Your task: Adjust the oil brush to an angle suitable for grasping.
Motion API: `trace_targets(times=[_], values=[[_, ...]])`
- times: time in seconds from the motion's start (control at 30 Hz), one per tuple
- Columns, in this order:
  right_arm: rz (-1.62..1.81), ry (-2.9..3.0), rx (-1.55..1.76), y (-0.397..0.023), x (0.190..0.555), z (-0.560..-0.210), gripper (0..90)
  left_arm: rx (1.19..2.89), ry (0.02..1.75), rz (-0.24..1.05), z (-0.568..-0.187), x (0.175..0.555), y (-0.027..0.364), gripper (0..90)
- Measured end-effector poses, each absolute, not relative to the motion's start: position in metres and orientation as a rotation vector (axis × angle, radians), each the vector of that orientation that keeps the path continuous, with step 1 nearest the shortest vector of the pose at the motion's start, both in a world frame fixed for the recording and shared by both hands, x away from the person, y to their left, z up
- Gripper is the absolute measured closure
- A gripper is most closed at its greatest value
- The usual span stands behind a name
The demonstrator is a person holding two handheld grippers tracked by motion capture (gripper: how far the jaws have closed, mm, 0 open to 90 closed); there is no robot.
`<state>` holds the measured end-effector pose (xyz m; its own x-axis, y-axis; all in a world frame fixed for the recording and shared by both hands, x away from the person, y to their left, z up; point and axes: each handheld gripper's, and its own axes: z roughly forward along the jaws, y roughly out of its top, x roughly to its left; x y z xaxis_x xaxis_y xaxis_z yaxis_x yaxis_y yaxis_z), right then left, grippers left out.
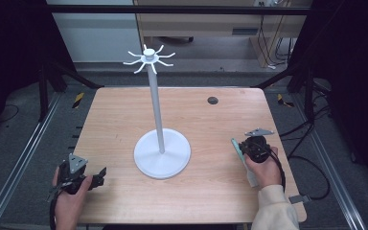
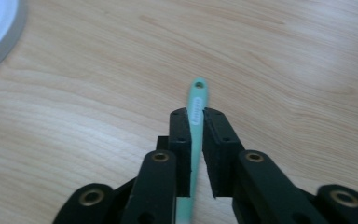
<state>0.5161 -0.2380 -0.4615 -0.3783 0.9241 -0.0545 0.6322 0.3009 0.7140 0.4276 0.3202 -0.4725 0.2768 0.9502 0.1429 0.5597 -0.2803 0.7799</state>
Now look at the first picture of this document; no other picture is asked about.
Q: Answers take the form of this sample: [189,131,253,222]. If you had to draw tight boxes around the dark curtain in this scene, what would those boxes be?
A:
[288,0,368,196]
[0,0,78,145]

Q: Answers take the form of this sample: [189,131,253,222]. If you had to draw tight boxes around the thin black floor cable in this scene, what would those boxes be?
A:
[0,103,20,125]

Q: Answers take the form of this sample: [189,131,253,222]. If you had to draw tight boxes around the grey cable tag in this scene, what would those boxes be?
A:
[288,194,312,205]

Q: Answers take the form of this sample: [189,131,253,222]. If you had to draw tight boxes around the right hand-held gripper cable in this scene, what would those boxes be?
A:
[259,143,332,201]

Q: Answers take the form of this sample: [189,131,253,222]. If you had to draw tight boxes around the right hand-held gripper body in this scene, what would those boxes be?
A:
[240,127,275,164]

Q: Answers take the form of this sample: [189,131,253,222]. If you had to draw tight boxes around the person's right hand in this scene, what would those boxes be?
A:
[243,146,283,190]

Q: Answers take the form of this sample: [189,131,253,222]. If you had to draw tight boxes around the aluminium floor rail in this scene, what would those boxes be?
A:
[0,91,63,230]
[290,92,368,230]

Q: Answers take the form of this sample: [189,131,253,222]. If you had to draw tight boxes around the black floor cables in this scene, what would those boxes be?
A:
[279,80,334,161]

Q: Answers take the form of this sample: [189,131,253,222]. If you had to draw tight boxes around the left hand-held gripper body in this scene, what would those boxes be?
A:
[48,152,94,203]

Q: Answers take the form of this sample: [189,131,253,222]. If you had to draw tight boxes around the black frame strut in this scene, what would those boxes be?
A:
[37,59,105,123]
[254,62,318,124]

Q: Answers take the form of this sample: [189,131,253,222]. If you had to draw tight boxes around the bundle of black desk cables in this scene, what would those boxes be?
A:
[256,1,298,70]

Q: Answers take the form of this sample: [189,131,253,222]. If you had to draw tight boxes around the black horizontal frame bar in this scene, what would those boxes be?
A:
[43,4,314,16]

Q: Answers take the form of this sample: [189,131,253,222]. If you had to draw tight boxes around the white cabinet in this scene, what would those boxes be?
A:
[45,0,142,63]

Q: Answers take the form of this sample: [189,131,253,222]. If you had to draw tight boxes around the yellow black tape strip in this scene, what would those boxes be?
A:
[276,93,295,108]
[72,91,86,109]

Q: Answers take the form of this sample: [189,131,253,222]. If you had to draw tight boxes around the wooden desk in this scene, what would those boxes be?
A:
[134,0,314,69]

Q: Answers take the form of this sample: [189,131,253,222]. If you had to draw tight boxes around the white hook rack stand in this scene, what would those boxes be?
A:
[123,43,193,180]

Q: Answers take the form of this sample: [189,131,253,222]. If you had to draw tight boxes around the person's left hand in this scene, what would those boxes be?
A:
[52,166,94,216]

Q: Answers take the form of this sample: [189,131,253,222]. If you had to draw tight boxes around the hand-held gripper cable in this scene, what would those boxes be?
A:
[259,143,332,201]
[48,189,60,230]

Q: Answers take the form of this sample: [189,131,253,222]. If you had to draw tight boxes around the teal and white cloth strip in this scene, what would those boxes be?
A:
[230,137,260,189]

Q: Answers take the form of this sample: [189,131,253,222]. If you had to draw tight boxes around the left hand-held gripper cable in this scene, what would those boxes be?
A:
[48,189,60,230]

